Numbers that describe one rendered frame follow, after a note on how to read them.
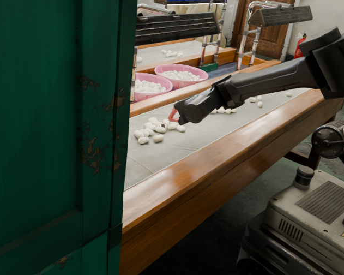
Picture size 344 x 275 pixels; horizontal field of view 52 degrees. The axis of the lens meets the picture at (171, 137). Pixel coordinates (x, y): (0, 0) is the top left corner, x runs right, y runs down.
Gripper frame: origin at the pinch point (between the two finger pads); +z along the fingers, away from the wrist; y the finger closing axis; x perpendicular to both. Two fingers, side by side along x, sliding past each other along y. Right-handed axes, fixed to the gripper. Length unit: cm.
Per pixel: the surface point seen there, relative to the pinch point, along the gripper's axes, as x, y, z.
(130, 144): 2.5, 11.4, 9.5
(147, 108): -7.7, -11.1, 19.6
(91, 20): -13, 52, -45
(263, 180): 60, -120, 59
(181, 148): 10.1, 0.4, 0.6
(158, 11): -32.5, -8.5, -5.9
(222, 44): -68, -308, 163
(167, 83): -16, -39, 31
